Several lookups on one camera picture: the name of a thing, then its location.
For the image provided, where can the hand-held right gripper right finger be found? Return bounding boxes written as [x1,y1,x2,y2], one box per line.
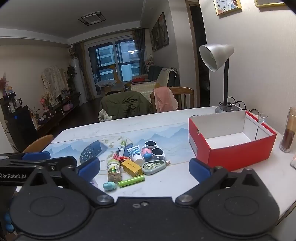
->
[176,158,269,205]

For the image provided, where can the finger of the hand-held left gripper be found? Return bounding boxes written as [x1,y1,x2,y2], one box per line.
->
[0,151,51,161]
[46,156,77,173]

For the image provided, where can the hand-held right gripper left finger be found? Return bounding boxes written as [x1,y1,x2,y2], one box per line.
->
[23,158,114,207]

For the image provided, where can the green lid jar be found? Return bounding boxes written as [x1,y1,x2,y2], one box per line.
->
[107,160,122,182]

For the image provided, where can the red cardboard box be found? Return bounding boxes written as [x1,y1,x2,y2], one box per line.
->
[188,110,277,172]

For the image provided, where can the white green glue stick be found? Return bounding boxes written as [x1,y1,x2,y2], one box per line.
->
[118,139,127,156]

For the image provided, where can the small yellow box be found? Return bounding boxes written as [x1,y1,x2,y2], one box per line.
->
[121,160,143,177]

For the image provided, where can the green tube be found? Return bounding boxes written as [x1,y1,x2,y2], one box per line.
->
[118,175,145,188]

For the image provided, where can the white sunglasses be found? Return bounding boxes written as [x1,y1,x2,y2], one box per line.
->
[142,140,166,160]

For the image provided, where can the grey correction tape dispenser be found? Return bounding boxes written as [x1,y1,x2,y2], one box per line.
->
[142,159,171,175]

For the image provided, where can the white blue cream tube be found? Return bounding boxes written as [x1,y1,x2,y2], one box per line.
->
[126,145,144,166]

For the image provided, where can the person's left hand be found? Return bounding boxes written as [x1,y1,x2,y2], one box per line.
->
[3,212,14,233]

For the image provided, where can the brown chair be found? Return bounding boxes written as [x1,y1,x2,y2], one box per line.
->
[23,134,54,153]

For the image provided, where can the dark wooden cabinet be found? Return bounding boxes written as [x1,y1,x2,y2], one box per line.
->
[0,91,81,151]

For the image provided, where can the white floral cloth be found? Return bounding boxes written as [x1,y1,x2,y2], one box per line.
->
[98,109,112,122]

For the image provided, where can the green jacket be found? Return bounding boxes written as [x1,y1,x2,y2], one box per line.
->
[100,91,152,122]

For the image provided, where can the pink cloth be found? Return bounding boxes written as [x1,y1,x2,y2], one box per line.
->
[154,86,179,113]

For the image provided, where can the wooden chair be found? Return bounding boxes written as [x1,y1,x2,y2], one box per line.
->
[150,87,195,114]

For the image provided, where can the white standing air conditioner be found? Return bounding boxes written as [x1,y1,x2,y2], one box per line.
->
[70,58,88,105]

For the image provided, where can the brown glass bottle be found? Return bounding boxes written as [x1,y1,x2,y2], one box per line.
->
[279,107,296,153]

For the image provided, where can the beige blanket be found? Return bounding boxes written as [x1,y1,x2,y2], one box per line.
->
[155,68,176,88]

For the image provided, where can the yellow toy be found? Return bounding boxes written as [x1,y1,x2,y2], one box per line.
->
[109,65,122,81]

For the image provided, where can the dark sofa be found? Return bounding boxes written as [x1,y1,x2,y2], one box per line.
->
[131,66,179,93]

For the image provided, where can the glass balcony door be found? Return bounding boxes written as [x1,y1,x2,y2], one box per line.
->
[88,35,141,98]

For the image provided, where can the silver desk lamp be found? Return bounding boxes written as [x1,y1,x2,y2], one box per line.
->
[199,44,244,114]

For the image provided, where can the grey curtain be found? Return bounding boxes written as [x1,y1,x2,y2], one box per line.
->
[132,28,148,75]

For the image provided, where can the square ceiling light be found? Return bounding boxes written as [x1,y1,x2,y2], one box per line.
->
[78,11,105,25]

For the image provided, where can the gold framed picture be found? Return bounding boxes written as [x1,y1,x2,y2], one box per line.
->
[213,0,242,16]
[254,0,286,8]

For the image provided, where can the black lamp cable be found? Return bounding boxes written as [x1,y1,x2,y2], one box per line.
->
[228,97,262,115]

